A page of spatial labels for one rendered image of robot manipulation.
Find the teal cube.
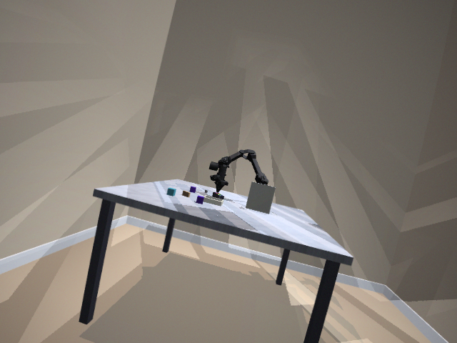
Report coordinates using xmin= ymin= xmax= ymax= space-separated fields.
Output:
xmin=166 ymin=188 xmax=176 ymax=196

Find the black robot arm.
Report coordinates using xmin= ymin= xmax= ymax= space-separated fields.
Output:
xmin=209 ymin=149 xmax=269 ymax=185

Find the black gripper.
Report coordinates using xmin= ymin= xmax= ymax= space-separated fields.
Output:
xmin=213 ymin=172 xmax=229 ymax=192

